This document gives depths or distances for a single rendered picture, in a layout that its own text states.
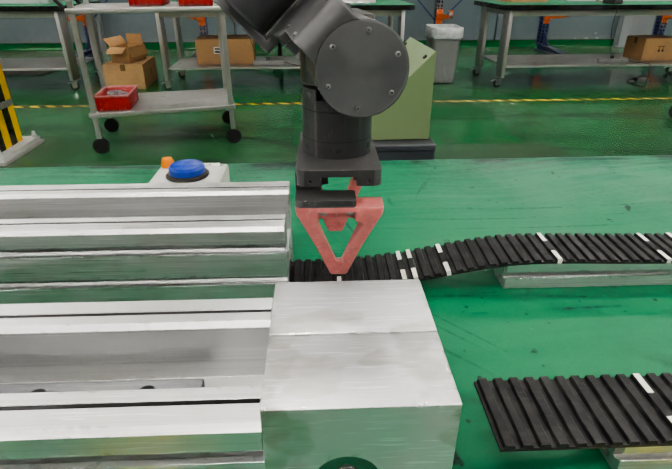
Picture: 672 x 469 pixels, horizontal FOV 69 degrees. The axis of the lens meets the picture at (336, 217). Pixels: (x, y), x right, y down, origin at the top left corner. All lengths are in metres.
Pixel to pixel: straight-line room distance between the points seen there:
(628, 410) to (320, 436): 0.19
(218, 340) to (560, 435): 0.20
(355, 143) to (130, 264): 0.21
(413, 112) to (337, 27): 0.59
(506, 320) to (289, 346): 0.24
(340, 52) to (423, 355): 0.17
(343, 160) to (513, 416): 0.21
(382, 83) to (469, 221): 0.33
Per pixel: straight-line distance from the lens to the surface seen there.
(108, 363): 0.33
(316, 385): 0.24
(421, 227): 0.58
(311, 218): 0.37
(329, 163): 0.38
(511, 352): 0.42
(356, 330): 0.27
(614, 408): 0.35
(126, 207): 0.49
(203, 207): 0.47
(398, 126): 0.88
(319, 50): 0.30
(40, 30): 8.86
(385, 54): 0.30
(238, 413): 0.25
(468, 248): 0.49
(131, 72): 5.41
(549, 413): 0.33
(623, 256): 0.52
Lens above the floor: 1.05
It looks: 27 degrees down
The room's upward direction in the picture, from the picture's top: straight up
